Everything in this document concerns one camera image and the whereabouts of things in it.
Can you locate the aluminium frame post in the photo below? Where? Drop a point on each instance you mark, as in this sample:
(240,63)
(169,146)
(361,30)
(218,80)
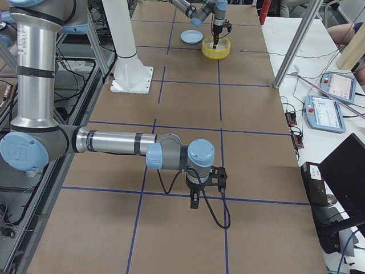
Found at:
(299,36)

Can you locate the teach pendant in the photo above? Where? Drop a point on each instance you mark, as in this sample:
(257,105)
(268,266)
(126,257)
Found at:
(340,86)
(324,114)

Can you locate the near orange circuit board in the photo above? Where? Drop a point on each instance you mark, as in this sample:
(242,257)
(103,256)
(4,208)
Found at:
(297,140)

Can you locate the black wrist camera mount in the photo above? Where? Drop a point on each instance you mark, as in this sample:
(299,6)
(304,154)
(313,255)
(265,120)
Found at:
(217,177)
(227,25)

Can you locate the orange circuit board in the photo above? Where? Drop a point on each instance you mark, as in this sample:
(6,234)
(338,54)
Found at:
(291,118)
(297,140)

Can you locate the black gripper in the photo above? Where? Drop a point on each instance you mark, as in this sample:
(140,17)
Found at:
(217,29)
(194,188)

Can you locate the wooden beam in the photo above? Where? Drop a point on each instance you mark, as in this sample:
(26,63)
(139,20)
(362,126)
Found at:
(353,51)

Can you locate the far orange circuit board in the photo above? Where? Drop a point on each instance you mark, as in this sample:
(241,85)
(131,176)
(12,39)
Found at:
(291,118)

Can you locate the black laptop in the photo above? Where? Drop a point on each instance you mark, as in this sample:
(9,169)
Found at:
(343,172)

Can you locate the light blue plate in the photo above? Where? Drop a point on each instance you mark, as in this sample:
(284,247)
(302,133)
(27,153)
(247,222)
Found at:
(191,37)

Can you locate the brown paper table cover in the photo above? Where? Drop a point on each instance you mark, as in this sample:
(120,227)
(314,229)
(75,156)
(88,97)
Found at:
(115,216)

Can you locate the seated person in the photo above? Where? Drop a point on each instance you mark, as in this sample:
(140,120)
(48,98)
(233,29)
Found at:
(344,33)

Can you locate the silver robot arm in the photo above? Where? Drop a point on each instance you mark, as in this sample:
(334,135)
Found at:
(36,138)
(197,16)

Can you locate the red fire extinguisher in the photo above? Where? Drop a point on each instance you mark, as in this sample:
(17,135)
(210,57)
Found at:
(264,11)

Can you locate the near teach pendant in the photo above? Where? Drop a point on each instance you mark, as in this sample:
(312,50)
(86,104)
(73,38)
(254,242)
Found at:
(324,114)

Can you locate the far teach pendant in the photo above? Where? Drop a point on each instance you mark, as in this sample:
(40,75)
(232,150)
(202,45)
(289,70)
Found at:
(340,86)

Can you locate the white pedestal column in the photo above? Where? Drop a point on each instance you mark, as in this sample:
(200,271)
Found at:
(130,75)

